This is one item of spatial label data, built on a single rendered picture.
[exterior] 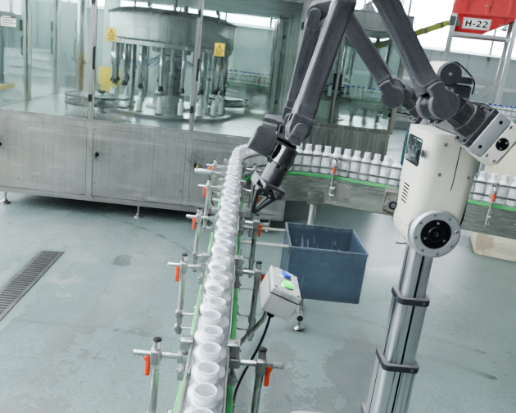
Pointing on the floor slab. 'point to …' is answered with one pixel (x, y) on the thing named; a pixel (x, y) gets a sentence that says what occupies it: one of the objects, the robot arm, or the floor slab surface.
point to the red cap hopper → (476, 31)
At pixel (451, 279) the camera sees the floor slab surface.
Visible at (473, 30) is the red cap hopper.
